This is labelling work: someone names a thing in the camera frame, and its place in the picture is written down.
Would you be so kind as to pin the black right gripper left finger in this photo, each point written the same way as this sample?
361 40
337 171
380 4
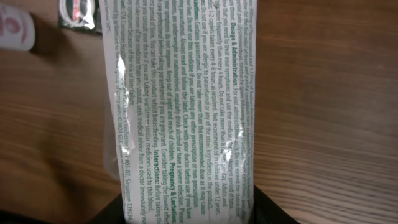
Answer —
113 213

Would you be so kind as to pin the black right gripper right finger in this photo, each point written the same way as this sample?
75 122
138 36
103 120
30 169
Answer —
266 211

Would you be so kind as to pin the white green Panadol box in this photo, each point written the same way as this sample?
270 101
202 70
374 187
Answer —
181 81

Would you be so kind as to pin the dark green square box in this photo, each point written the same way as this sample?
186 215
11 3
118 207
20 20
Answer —
80 15

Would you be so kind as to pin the white spray bottle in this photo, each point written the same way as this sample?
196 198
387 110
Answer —
17 28

